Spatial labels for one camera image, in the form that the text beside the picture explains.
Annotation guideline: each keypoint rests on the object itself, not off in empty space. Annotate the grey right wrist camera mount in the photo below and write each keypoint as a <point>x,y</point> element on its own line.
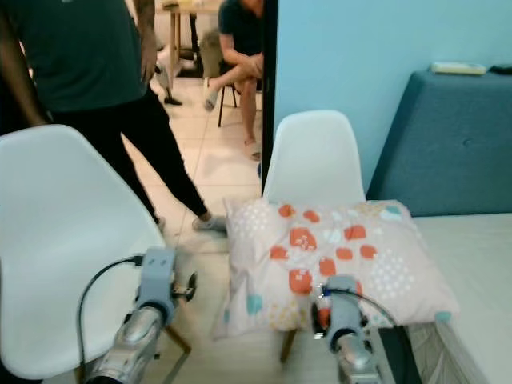
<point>342,308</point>

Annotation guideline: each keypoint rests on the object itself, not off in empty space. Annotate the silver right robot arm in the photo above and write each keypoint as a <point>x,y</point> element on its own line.
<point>356,364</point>

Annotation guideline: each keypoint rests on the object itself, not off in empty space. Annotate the person in green shirt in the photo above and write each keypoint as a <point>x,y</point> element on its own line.
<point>80,48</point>

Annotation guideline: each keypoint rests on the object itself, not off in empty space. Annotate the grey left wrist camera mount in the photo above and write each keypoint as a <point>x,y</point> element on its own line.
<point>158,276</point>

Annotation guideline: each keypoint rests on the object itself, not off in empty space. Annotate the black metal stool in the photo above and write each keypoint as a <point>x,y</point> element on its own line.
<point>221,108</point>

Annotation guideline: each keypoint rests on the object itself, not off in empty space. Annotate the small flat black object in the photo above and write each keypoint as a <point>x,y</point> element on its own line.
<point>501,70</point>

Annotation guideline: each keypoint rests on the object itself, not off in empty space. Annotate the white plastic chair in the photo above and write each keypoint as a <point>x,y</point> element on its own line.
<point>64,240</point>
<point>312,160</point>

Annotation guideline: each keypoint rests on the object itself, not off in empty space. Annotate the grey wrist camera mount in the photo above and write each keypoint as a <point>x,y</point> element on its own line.
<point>158,276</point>
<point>342,308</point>

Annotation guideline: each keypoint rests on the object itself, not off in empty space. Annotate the pink orange patterned pillow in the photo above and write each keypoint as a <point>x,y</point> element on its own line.
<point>256,264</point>

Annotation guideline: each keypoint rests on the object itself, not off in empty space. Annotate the wooden table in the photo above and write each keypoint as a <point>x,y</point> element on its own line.
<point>176,40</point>

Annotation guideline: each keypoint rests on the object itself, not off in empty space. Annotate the flat white box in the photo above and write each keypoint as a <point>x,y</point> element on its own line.
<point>458,68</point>

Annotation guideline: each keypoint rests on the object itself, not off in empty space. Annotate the seated person in dark shirt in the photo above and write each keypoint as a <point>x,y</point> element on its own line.
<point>236,32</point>

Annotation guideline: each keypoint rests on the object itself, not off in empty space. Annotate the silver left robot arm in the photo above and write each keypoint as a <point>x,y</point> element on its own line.
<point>128,352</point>

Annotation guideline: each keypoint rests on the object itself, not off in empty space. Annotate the black door frame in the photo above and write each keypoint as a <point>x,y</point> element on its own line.
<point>269,80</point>

